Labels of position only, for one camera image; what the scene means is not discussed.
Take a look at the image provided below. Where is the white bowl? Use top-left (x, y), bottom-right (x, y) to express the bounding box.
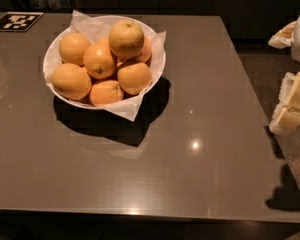
top-left (42, 14), bottom-right (167, 111)

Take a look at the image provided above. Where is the back right hidden orange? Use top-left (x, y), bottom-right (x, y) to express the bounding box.
top-left (135, 37), bottom-right (152, 62)

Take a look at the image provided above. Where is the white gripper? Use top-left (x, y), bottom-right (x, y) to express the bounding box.
top-left (268, 16), bottom-right (300, 135)

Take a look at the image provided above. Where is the white paper liner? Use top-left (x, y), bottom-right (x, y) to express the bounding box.
top-left (43, 9), bottom-right (167, 122)

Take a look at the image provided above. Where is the black white fiducial marker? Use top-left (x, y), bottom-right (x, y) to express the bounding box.
top-left (0, 12), bottom-right (44, 32)

